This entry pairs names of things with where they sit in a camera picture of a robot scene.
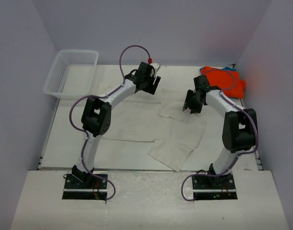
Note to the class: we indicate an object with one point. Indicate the folded orange t shirt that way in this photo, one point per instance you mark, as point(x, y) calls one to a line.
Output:
point(228, 81)

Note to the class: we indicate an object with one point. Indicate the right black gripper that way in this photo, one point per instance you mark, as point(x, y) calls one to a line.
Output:
point(188, 103)

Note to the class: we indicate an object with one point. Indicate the folded blue t shirt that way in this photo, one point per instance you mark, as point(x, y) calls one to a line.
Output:
point(229, 69)

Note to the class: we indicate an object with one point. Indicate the white plastic basket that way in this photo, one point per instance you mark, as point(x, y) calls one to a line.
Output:
point(71, 74)

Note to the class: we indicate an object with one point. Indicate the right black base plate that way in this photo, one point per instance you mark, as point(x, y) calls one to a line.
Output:
point(214, 188)

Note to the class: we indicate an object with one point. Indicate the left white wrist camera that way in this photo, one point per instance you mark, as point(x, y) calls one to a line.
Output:
point(156, 67)

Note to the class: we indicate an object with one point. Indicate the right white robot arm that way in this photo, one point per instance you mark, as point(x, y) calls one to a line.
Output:
point(240, 129)

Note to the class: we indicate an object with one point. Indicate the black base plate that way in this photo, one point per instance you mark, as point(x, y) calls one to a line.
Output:
point(214, 188)
point(94, 189)

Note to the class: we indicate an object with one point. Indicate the white t shirt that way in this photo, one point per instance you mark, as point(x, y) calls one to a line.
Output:
point(152, 133)

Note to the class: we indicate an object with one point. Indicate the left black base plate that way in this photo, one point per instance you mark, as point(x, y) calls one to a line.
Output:
point(94, 189)

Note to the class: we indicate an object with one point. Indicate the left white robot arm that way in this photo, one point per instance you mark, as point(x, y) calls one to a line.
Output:
point(96, 117)

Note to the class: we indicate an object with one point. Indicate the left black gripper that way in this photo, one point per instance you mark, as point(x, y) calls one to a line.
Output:
point(151, 88)

